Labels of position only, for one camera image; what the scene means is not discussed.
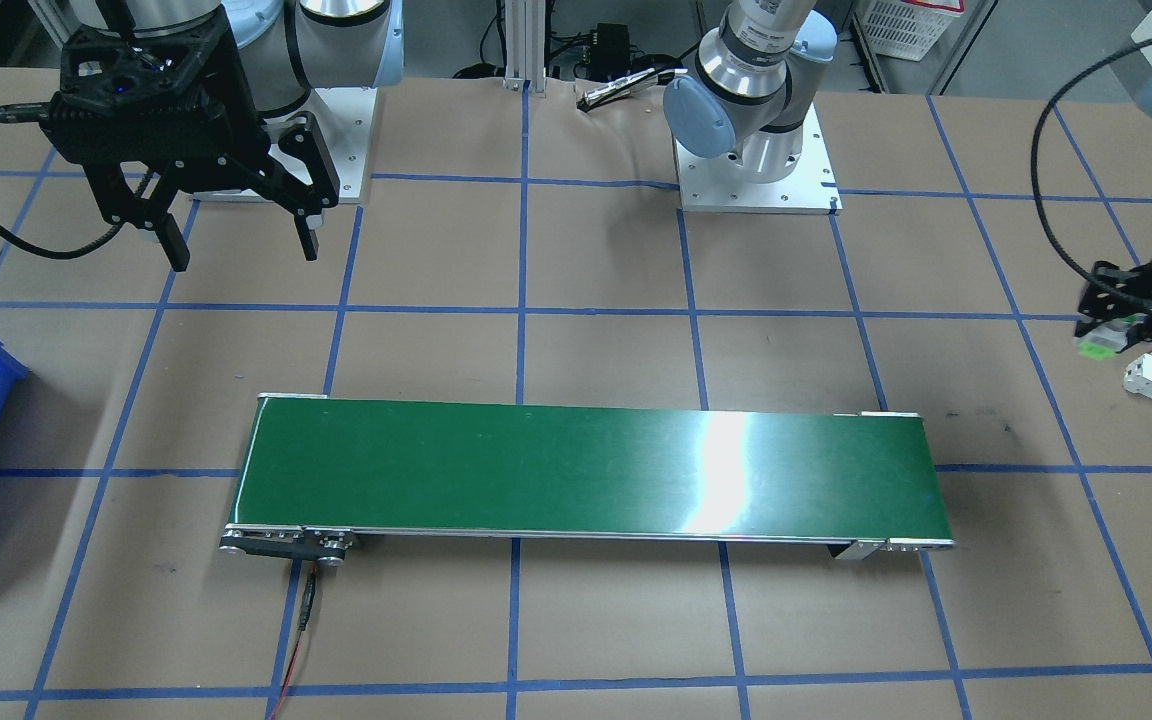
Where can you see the silver metal tool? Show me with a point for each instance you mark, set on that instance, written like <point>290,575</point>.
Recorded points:
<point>626,88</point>

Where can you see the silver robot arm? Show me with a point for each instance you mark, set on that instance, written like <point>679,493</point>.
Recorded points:
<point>336,40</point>
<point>756,60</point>

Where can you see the green belt conveyor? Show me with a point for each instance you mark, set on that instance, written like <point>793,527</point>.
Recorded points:
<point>536,470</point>

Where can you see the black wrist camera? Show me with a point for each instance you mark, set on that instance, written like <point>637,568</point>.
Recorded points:
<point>186,60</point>

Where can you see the green white push button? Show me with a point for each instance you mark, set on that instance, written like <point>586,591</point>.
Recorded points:
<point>1096,348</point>

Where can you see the black power supply box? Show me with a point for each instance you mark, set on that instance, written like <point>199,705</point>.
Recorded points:
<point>612,45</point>

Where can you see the white plastic basket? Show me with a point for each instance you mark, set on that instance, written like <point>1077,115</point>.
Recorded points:
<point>906,25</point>

